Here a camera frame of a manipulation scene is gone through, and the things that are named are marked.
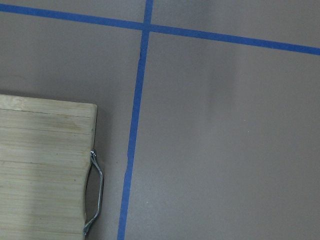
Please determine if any brown paper table mat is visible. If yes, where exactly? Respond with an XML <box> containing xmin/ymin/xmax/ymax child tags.
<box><xmin>0</xmin><ymin>0</ymin><xmax>320</xmax><ymax>240</ymax></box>

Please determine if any wooden cutting board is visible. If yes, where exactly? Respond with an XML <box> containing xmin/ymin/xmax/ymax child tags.
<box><xmin>0</xmin><ymin>94</ymin><xmax>97</xmax><ymax>240</ymax></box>

